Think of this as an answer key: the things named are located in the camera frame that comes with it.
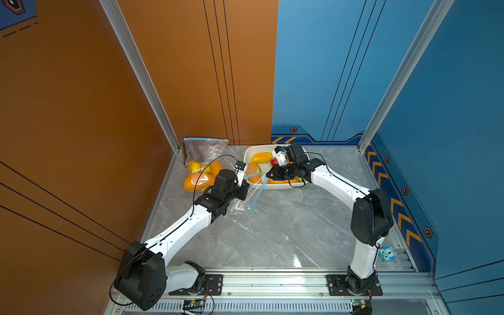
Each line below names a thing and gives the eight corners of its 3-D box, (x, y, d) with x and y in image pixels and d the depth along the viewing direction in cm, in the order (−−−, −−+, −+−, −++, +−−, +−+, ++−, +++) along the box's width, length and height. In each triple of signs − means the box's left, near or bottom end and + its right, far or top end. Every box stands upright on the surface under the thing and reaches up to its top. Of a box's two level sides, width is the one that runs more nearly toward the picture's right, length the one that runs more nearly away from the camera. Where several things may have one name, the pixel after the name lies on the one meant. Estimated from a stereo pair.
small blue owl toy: (382, 261, 81) (385, 259, 79) (376, 247, 85) (380, 245, 83) (395, 261, 81) (399, 259, 79) (390, 247, 85) (393, 245, 83)
